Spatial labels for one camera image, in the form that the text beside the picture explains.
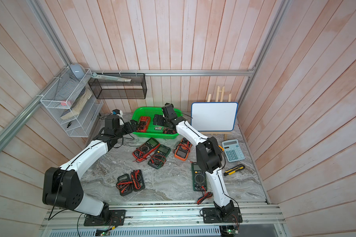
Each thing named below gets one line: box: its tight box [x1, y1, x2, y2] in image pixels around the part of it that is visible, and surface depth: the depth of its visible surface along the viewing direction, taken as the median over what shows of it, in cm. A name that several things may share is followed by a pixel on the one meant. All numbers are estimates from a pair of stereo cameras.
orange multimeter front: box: [162, 126, 177, 134], surface depth 106 cm
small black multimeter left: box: [115, 173, 134, 197], surface depth 83 cm
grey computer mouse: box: [69, 63, 86, 79], surface depth 84 cm
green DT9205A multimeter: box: [147, 144, 172, 170], surface depth 94 cm
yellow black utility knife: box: [223, 163, 246, 177], surface depth 90 cm
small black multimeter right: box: [130, 169, 146, 192], surface depth 84 cm
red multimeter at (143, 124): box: [136, 116, 151, 133], surface depth 110 cm
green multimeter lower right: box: [191, 162, 208, 192], surface depth 85 cm
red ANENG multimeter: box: [132, 137, 161, 162], surface depth 97 cm
